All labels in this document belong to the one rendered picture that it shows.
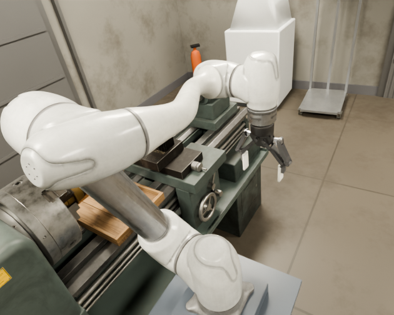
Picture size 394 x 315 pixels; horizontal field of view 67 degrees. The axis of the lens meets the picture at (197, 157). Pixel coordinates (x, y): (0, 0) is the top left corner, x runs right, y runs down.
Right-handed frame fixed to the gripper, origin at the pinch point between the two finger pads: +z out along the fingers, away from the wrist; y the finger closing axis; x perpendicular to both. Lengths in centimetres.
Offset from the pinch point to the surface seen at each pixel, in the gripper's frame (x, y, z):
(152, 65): 206, -283, 59
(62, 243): -58, -42, 6
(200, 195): 5, -37, 33
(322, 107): 248, -56, 101
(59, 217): -55, -44, -3
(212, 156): 19.7, -38.1, 18.9
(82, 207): -37, -73, 23
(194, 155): 11.5, -42.7, 14.4
